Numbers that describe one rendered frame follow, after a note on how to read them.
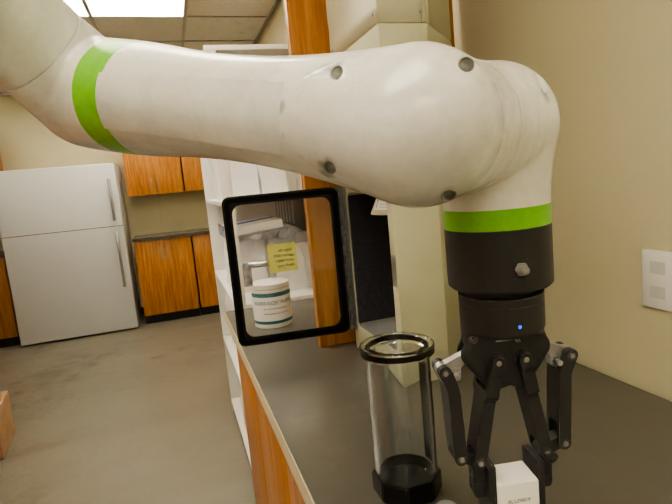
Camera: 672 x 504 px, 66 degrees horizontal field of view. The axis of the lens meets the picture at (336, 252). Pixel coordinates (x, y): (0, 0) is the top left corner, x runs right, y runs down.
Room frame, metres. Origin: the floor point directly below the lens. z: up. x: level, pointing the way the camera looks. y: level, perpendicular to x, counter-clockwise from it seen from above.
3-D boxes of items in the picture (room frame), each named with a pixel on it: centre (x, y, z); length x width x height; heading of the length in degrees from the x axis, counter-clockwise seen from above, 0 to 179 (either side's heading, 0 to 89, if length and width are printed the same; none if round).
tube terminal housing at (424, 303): (1.27, -0.20, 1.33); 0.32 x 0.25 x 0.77; 17
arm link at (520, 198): (0.45, -0.14, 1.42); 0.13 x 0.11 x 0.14; 141
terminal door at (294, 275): (1.35, 0.13, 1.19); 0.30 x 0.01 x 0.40; 99
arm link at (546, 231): (0.46, -0.15, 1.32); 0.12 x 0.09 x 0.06; 5
